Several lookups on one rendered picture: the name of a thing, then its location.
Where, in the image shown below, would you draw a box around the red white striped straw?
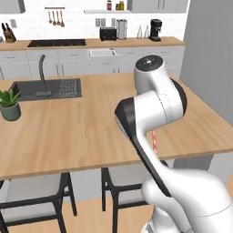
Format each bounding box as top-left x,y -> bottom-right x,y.
151,127 -> 159,155

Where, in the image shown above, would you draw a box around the black stool with grey seat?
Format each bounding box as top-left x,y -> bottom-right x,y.
0,172 -> 78,233
100,159 -> 171,233

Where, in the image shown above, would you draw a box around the grey base cupboards run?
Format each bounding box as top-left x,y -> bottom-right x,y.
0,45 -> 187,81

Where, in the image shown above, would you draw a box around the black toaster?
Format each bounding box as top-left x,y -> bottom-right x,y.
98,25 -> 118,42

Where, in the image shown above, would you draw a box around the dark grey tap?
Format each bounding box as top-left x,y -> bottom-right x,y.
35,54 -> 52,97

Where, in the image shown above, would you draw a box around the silver cylindrical canister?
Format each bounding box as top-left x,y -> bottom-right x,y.
116,18 -> 128,41

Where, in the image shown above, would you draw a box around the dark grey sink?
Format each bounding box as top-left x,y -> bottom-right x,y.
9,77 -> 83,102

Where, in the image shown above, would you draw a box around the black coffee machine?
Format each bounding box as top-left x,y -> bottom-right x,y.
147,18 -> 164,43

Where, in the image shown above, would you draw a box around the black hob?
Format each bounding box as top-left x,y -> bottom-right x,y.
26,38 -> 87,48

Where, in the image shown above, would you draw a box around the green plant in teal pot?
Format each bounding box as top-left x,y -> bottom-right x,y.
0,87 -> 23,123

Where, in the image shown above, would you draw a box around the grey tall cabinet panel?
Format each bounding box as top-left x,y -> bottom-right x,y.
179,0 -> 233,126

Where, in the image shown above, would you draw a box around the wooden knife block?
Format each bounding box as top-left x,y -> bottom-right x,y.
1,22 -> 18,44

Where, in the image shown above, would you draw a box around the grey double wall socket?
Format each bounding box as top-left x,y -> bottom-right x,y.
95,17 -> 107,28

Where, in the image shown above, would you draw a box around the white wall shelf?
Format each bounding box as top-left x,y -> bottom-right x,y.
83,8 -> 133,15

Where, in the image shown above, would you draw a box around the grey wall cupboards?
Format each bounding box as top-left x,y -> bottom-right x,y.
0,0 -> 27,15
127,0 -> 189,15

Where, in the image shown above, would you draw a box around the wooden utensil rail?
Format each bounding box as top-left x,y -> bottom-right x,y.
44,5 -> 66,10

